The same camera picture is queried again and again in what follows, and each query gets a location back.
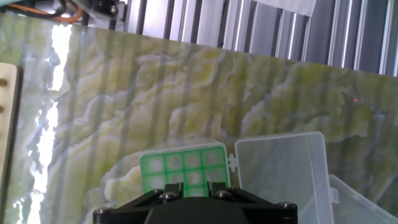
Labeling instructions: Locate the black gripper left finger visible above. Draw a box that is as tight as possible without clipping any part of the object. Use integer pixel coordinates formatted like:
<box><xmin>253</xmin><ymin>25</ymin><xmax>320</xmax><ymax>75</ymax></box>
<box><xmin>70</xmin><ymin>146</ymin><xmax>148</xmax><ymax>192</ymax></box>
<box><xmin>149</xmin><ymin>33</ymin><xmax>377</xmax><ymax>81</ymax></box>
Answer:
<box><xmin>93</xmin><ymin>182</ymin><xmax>184</xmax><ymax>224</ymax></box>

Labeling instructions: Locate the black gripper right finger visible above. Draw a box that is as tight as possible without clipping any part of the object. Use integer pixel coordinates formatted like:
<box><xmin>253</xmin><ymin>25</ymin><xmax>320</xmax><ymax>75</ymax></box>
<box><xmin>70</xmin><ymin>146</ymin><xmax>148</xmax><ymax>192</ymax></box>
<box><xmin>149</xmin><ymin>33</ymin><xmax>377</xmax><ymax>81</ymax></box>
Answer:
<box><xmin>207</xmin><ymin>182</ymin><xmax>299</xmax><ymax>224</ymax></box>

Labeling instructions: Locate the large translucent pipette tip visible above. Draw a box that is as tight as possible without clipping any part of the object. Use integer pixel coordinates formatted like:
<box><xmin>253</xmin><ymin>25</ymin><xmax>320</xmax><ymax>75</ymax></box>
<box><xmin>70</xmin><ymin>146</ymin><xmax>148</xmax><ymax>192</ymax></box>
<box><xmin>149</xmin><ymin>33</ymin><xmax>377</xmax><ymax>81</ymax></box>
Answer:
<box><xmin>185</xmin><ymin>185</ymin><xmax>208</xmax><ymax>198</ymax></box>

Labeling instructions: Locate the clear tip box green rack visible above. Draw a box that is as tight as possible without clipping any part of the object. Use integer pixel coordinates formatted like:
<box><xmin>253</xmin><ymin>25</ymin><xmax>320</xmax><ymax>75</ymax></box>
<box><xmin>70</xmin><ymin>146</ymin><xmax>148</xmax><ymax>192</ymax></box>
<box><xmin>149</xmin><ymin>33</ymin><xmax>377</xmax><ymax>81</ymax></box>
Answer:
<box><xmin>328</xmin><ymin>174</ymin><xmax>398</xmax><ymax>224</ymax></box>
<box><xmin>139</xmin><ymin>131</ymin><xmax>335</xmax><ymax>224</ymax></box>

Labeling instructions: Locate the green marble patterned mat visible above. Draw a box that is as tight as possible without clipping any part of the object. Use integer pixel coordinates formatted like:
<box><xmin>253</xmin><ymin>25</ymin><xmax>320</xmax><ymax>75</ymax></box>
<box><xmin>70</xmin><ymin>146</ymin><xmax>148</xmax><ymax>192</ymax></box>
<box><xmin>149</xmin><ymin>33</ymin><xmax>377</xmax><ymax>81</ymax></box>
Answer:
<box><xmin>0</xmin><ymin>12</ymin><xmax>398</xmax><ymax>224</ymax></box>

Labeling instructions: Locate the wooden shape puzzle board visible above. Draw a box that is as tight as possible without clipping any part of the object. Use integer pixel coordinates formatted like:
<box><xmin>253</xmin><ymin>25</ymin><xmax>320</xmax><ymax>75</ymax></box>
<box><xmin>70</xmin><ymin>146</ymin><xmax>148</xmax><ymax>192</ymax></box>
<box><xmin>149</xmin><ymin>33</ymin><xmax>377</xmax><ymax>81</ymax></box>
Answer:
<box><xmin>0</xmin><ymin>62</ymin><xmax>19</xmax><ymax>177</ymax></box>

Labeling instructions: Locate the white paper sheet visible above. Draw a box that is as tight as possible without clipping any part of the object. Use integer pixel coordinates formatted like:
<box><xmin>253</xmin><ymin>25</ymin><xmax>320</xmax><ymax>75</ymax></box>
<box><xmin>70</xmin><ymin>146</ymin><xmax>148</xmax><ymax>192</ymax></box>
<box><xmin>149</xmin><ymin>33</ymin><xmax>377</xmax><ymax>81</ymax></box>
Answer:
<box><xmin>252</xmin><ymin>0</ymin><xmax>318</xmax><ymax>18</ymax></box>

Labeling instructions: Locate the orange cable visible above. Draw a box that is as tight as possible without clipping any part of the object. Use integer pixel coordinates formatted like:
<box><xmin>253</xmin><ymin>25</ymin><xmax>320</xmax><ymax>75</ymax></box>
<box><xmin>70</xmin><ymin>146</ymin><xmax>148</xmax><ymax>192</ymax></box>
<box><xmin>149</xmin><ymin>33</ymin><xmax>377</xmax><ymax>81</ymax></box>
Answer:
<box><xmin>6</xmin><ymin>2</ymin><xmax>85</xmax><ymax>24</ymax></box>

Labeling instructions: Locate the black metal bracket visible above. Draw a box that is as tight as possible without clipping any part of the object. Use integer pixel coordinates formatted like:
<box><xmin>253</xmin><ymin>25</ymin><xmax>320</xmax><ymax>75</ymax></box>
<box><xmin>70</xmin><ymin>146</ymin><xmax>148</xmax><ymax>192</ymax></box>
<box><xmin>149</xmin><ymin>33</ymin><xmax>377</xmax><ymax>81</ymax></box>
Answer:
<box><xmin>90</xmin><ymin>0</ymin><xmax>123</xmax><ymax>19</ymax></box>

